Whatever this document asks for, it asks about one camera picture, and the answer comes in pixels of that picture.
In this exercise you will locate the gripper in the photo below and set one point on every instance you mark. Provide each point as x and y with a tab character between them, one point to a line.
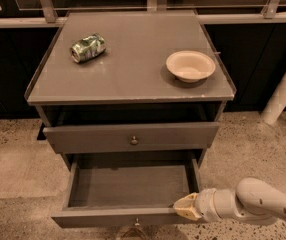
205	204

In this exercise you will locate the grey drawer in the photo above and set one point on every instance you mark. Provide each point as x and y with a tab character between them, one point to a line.
126	194
131	137

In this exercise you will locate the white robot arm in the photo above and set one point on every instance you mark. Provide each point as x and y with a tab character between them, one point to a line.
252	201

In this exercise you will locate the grey top drawer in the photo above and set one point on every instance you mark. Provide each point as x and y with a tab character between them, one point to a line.
131	137

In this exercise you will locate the grey wooden drawer cabinet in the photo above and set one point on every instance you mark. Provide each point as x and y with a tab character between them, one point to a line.
129	83

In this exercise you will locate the white paper bowl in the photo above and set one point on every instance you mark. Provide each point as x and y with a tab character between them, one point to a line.
190	66

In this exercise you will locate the white diagonal pole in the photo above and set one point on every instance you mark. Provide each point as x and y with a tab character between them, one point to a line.
276	104

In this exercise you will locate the crushed green soda can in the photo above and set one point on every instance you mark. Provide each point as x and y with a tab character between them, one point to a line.
88	48

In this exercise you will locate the metal railing frame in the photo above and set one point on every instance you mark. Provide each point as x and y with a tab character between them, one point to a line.
116	4

